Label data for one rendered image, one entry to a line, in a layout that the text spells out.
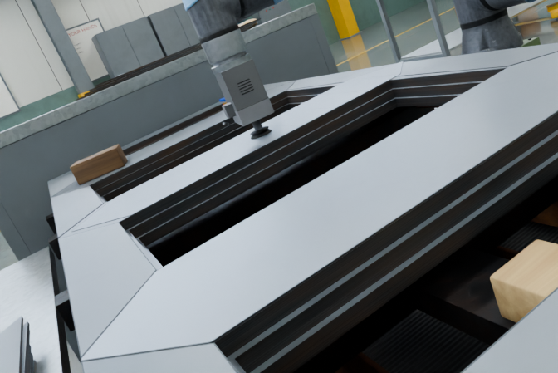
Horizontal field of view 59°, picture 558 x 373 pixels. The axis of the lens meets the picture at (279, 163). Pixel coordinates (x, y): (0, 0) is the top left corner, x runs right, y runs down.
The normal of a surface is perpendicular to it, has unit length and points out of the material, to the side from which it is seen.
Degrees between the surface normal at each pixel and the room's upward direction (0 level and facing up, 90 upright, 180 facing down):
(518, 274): 0
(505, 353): 0
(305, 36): 90
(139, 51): 90
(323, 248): 0
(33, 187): 90
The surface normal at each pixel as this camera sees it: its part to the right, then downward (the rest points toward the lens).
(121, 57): 0.47, 0.07
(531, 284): -0.36, -0.89
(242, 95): 0.27, 0.17
